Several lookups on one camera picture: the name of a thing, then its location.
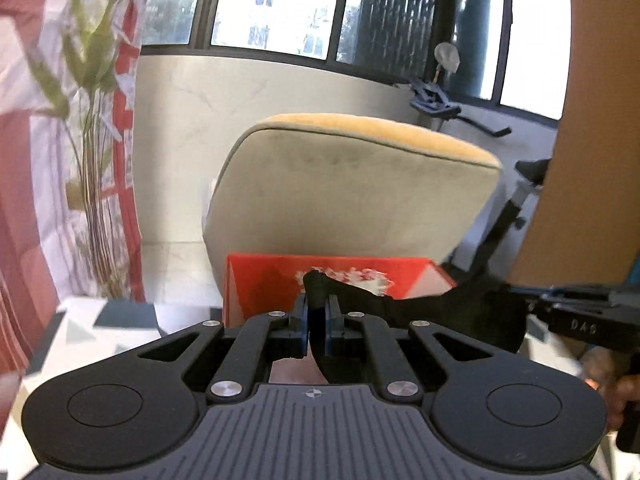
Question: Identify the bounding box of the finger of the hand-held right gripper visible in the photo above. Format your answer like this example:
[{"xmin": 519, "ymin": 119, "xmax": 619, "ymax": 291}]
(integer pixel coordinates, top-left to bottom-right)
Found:
[{"xmin": 506, "ymin": 283, "xmax": 617, "ymax": 307}]

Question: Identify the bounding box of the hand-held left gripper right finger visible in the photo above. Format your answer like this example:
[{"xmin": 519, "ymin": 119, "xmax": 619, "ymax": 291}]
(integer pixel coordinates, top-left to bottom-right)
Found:
[{"xmin": 324, "ymin": 295, "xmax": 502, "ymax": 405}]

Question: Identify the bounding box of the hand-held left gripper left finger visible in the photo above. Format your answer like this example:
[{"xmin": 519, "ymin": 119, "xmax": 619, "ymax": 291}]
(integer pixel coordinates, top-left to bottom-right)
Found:
[{"xmin": 136, "ymin": 294, "xmax": 312, "ymax": 405}]

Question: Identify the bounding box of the red strawberry print cardboard box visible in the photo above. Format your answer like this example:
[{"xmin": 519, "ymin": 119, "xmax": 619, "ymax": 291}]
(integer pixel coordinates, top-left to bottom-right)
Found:
[{"xmin": 222, "ymin": 253, "xmax": 457, "ymax": 326}]

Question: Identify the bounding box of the black eye mask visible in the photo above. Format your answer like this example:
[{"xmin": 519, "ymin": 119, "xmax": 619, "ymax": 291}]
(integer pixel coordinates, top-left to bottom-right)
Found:
[{"xmin": 302, "ymin": 269, "xmax": 529, "ymax": 386}]

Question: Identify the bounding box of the person's right hand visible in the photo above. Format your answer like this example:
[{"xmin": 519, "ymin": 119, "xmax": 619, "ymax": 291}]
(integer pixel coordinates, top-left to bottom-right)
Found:
[{"xmin": 580, "ymin": 346, "xmax": 640, "ymax": 432}]

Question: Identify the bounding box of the exercise bike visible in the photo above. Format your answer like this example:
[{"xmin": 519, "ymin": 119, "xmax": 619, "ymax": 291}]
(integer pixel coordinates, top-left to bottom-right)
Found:
[{"xmin": 409, "ymin": 77, "xmax": 553, "ymax": 286}]

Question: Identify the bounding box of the beige chair with orange top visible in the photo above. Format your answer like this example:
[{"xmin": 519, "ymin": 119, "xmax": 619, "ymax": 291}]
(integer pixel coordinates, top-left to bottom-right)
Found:
[{"xmin": 202, "ymin": 113, "xmax": 503, "ymax": 306}]

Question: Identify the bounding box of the brown wooden panel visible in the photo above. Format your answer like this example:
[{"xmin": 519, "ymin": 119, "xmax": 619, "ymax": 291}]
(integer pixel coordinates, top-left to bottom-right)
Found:
[{"xmin": 507, "ymin": 0, "xmax": 640, "ymax": 288}]

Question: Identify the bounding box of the white bag on pole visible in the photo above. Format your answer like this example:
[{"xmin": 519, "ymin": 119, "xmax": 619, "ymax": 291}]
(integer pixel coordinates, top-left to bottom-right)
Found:
[{"xmin": 433, "ymin": 42, "xmax": 462, "ymax": 86}]

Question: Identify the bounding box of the printed red plant backdrop cloth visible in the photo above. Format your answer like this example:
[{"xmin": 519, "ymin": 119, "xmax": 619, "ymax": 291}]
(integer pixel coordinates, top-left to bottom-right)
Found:
[{"xmin": 0, "ymin": 0, "xmax": 157, "ymax": 376}]

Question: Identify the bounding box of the black framed window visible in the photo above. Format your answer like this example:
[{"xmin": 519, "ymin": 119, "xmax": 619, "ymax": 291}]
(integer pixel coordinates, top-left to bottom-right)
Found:
[{"xmin": 141, "ymin": 0, "xmax": 573, "ymax": 122}]

